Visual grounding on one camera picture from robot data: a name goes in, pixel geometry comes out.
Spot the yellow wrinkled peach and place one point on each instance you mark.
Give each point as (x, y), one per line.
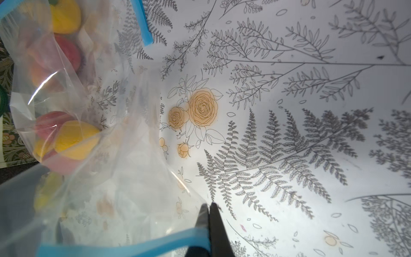
(49, 80)

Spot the yellow peach green leaf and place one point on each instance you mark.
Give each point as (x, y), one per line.
(66, 16)

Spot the yellow peach red blush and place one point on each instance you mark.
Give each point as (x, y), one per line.
(41, 148)

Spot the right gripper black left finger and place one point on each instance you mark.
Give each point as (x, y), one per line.
(200, 245)

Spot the canvas tote bag green handles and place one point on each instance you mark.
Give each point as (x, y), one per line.
(13, 150)

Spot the pink peach with leaf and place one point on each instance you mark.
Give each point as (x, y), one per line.
(70, 50)

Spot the yellow snack packet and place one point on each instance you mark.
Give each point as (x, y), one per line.
(48, 185)

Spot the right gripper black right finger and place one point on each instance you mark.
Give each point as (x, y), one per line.
(220, 244)

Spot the clear zip-top bag blue zipper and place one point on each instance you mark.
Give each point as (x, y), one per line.
(146, 35)

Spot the yellow peach top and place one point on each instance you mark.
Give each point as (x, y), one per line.
(76, 139)

